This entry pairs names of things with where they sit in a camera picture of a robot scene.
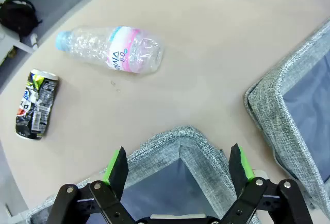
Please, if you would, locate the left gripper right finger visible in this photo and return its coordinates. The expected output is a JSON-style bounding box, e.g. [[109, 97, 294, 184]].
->
[[219, 143, 314, 224]]

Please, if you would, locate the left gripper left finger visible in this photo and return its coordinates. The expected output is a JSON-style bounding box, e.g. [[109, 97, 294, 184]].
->
[[46, 146, 137, 224]]

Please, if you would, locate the clear plastic bottle pink label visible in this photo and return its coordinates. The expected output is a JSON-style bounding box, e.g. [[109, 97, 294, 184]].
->
[[55, 25, 165, 74]]

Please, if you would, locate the grey fabric basket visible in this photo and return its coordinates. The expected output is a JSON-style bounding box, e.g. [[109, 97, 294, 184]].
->
[[25, 125, 243, 224], [244, 18, 330, 211]]

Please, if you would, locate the black snack wrapper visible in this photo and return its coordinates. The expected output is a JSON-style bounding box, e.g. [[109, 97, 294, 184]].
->
[[14, 69, 60, 141]]

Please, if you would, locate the low white desk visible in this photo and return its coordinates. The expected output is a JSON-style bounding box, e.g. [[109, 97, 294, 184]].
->
[[0, 23, 36, 65]]

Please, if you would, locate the black backpack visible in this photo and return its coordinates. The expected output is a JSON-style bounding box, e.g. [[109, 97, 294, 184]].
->
[[0, 0, 43, 37]]

